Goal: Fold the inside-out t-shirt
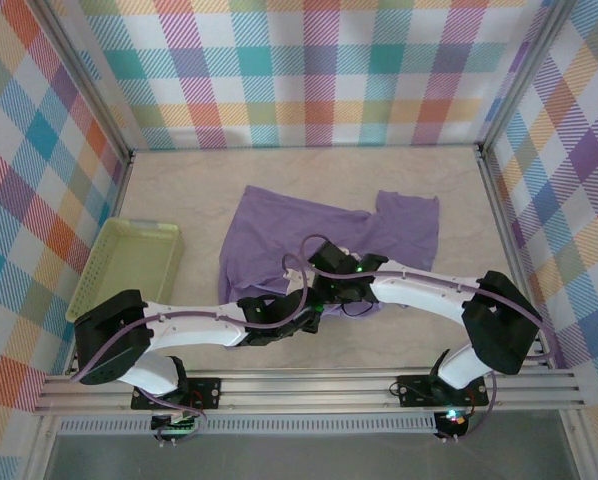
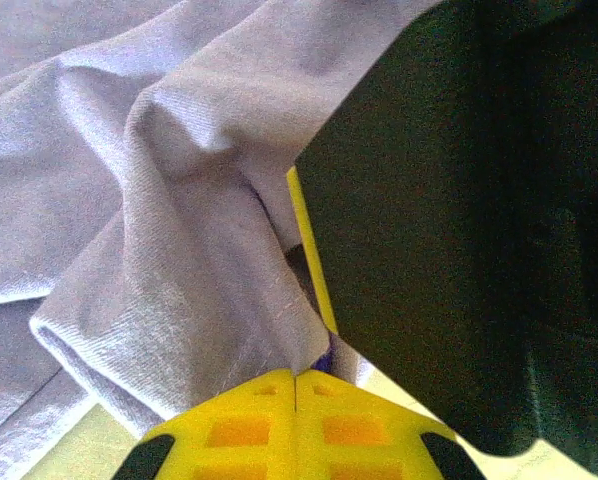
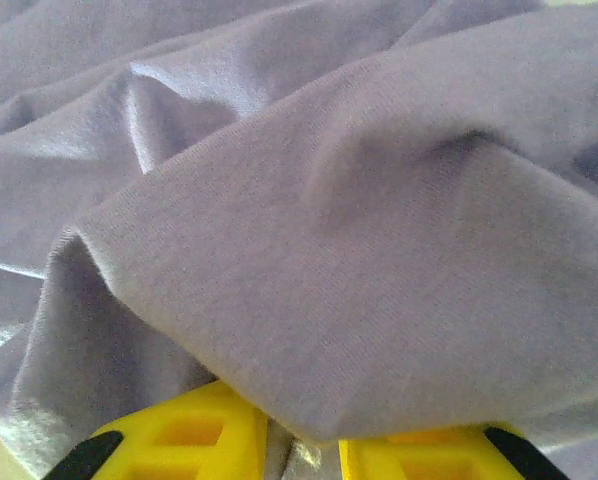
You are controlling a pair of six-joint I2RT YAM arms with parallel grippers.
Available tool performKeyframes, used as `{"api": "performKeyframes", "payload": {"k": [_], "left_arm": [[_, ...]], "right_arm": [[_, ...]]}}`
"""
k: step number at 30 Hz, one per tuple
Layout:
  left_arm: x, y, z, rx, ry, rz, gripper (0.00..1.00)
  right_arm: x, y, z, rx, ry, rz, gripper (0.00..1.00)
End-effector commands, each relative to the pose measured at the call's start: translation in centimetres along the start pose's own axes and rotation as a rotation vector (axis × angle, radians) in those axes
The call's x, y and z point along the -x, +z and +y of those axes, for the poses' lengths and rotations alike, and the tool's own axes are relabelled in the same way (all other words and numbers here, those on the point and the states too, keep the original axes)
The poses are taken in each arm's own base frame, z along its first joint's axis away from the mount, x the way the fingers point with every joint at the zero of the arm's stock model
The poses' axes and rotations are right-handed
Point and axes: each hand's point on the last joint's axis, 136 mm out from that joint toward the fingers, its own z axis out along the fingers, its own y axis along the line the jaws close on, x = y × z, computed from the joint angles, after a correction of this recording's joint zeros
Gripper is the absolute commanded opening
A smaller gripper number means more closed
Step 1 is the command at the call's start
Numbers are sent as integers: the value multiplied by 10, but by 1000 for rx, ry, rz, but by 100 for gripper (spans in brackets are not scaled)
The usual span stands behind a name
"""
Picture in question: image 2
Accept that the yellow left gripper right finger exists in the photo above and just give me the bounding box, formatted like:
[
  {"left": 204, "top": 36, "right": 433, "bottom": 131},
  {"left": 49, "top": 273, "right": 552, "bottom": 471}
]
[{"left": 294, "top": 368, "right": 486, "bottom": 480}]

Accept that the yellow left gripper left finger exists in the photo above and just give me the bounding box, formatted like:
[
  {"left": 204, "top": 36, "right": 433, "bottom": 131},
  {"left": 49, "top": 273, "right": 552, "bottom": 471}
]
[{"left": 110, "top": 368, "right": 298, "bottom": 480}]

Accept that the purple t-shirt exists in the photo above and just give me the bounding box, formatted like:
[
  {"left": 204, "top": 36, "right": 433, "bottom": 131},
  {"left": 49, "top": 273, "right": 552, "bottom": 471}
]
[{"left": 0, "top": 0, "right": 435, "bottom": 480}]

